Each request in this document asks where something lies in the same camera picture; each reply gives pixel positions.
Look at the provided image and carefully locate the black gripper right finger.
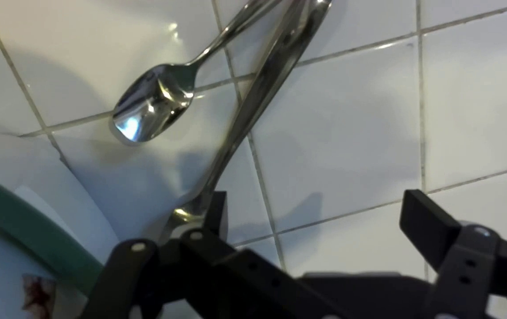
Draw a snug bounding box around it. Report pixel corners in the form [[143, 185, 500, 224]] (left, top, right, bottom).
[[399, 188, 507, 319]]

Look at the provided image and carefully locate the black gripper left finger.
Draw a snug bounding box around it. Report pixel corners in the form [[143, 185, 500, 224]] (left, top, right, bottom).
[[79, 190, 326, 319]]

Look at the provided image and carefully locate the silver fork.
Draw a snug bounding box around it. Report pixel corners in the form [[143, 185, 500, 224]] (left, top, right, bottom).
[[156, 0, 335, 245]]

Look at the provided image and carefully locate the silver spoon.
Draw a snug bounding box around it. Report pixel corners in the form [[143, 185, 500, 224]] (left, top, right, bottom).
[[110, 0, 282, 146]]

